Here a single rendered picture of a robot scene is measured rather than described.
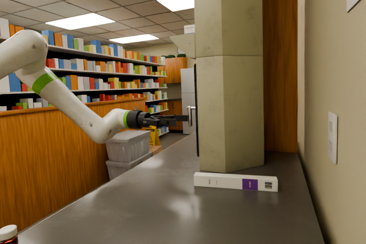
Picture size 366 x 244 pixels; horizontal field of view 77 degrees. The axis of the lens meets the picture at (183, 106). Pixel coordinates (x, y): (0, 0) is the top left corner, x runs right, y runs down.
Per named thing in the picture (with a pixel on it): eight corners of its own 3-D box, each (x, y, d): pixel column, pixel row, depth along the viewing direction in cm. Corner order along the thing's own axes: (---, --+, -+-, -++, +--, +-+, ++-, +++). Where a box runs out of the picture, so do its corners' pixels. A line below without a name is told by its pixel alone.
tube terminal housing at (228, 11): (265, 153, 117) (264, -3, 111) (261, 177, 88) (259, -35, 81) (217, 150, 127) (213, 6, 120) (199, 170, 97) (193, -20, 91)
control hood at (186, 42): (215, 63, 123) (214, 44, 122) (195, 58, 93) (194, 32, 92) (195, 65, 127) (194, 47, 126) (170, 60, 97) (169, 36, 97)
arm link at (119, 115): (112, 104, 122) (117, 123, 127) (97, 115, 112) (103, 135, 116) (134, 104, 117) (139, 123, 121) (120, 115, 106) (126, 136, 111)
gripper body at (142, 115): (136, 113, 108) (153, 113, 105) (145, 110, 116) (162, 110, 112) (136, 128, 109) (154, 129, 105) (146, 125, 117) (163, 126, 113)
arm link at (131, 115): (137, 128, 119) (126, 132, 111) (136, 105, 118) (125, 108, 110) (147, 128, 117) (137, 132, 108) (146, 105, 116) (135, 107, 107)
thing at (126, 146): (153, 151, 353) (152, 130, 350) (129, 164, 297) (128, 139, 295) (130, 150, 369) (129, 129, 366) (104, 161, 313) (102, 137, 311)
